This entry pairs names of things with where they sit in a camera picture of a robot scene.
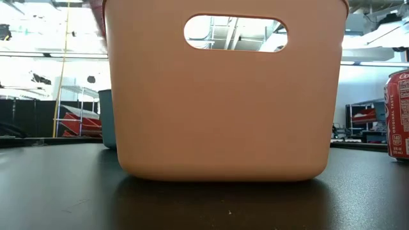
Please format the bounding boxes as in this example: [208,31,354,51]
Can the orange plastic bin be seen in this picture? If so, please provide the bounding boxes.
[102,0,350,182]

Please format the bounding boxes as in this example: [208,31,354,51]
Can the blue plastic bin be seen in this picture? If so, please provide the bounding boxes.
[98,89,118,150]

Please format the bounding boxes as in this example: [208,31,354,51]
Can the metal shelf with red bins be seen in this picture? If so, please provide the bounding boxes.
[56,85,103,138]
[346,98,387,143]

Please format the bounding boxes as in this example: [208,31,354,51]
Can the black partition panels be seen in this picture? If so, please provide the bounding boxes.
[0,98,103,139]

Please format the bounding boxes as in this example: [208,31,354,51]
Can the red Coca-Cola can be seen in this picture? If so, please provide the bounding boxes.
[384,69,409,162]

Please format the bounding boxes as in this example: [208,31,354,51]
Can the black hanging device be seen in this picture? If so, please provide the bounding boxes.
[0,24,13,42]

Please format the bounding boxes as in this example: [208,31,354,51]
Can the yellow cable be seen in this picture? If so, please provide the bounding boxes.
[52,0,71,139]

